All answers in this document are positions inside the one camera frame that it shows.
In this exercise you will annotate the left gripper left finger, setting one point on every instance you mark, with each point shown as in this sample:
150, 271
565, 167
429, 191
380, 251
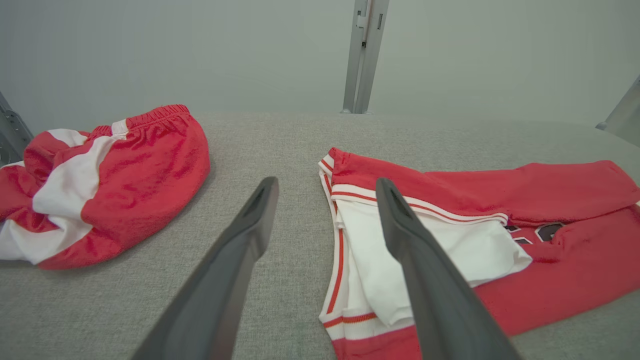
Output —
220, 280

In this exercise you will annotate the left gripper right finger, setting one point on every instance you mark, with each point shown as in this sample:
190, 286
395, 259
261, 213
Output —
435, 290

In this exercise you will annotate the red shorts with white stripe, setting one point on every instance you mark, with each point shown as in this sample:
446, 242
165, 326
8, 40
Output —
150, 190

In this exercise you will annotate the red jersey with striped trim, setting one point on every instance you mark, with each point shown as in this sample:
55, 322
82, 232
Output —
575, 270

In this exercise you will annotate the grey metal partition post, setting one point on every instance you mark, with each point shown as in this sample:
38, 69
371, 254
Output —
374, 50
352, 60

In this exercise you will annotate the slanted grey metal frame bar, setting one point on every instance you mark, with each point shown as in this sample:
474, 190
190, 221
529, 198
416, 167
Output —
12, 132
625, 115

